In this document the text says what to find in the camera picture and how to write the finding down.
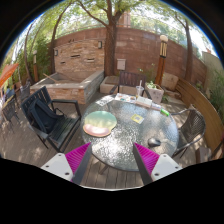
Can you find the colourful box on table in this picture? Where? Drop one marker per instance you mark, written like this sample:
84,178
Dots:
125,98

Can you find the black chair on left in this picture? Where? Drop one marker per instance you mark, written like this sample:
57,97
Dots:
64,129

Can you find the white paper sheet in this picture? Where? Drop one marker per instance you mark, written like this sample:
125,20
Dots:
104,100

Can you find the plastic cup with straw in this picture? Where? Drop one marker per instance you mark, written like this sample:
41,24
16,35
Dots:
139,89

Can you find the wicker chair on right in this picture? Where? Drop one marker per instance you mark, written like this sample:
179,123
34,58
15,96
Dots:
191,131

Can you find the white planter pot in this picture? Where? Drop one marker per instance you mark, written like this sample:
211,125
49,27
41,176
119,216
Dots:
155,91

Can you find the black chair far left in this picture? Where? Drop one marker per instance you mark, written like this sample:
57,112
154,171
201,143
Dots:
9,112

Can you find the curved wooden bench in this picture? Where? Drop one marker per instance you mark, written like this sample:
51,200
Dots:
193,97

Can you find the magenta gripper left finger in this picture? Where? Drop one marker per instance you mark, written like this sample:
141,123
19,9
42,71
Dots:
70,166

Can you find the wooden lamp post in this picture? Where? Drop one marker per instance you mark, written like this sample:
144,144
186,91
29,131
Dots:
162,54

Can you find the dark chair behind table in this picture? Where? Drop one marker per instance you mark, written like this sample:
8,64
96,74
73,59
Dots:
129,79

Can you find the large tree trunk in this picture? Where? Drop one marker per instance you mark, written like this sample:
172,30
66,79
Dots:
113,9

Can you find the green marker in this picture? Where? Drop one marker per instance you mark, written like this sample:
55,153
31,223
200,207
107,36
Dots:
165,112

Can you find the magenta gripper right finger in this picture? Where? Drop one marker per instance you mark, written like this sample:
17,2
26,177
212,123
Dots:
153,166

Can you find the round glass patio table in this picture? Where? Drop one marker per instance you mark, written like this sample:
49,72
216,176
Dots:
116,149

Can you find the orange umbrella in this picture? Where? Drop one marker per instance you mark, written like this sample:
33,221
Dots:
7,72

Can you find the black backpack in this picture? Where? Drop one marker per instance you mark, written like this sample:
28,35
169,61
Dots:
42,116

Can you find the black chair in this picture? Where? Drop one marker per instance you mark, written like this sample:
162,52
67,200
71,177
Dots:
64,129
9,112

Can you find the black computer mouse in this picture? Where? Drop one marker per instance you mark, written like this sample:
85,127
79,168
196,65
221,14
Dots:
152,142

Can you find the green and pink mouse pad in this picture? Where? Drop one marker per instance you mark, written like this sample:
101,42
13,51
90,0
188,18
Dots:
99,123

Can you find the stone raised planter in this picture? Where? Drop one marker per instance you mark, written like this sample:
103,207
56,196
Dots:
81,87

